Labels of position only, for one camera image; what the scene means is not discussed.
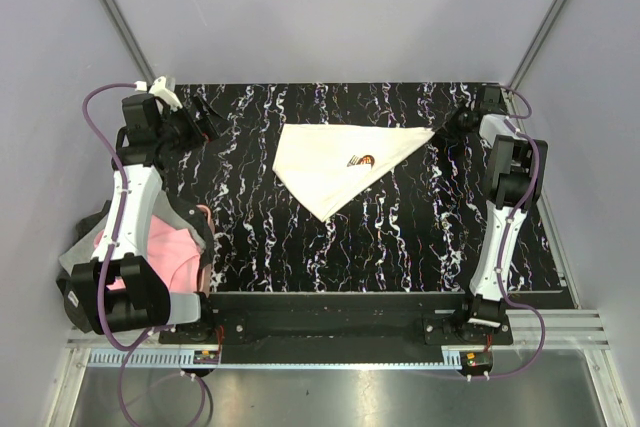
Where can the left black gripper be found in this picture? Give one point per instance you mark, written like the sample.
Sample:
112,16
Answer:
200,130

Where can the white cloth napkin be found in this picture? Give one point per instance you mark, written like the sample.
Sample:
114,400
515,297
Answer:
311,161

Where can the pink cloth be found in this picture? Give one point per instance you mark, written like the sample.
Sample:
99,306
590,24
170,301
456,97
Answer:
174,256

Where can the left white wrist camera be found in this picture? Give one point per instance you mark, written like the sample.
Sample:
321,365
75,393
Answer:
163,89

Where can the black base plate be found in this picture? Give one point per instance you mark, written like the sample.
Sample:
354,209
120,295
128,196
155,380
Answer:
205,332

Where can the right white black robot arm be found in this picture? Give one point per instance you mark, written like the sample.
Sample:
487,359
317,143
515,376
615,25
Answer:
512,187

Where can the white slotted cable duct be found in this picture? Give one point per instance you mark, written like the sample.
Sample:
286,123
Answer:
202,359

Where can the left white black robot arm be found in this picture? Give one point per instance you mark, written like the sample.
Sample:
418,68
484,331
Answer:
117,287

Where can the frame post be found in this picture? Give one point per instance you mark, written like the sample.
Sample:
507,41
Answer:
126,35
545,28

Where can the left frame post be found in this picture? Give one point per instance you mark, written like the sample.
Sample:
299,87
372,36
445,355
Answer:
126,35

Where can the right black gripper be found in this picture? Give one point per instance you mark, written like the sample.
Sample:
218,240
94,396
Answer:
451,120

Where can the aluminium frame rail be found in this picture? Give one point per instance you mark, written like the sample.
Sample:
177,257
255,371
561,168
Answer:
557,328

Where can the silver fork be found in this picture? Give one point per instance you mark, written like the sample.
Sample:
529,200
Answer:
354,160

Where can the right frame post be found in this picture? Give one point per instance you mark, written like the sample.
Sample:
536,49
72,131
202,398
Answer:
545,28

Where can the grey cloth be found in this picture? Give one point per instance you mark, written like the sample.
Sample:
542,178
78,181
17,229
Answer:
75,257

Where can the copper spoon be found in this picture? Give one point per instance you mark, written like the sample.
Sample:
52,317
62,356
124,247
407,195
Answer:
366,160

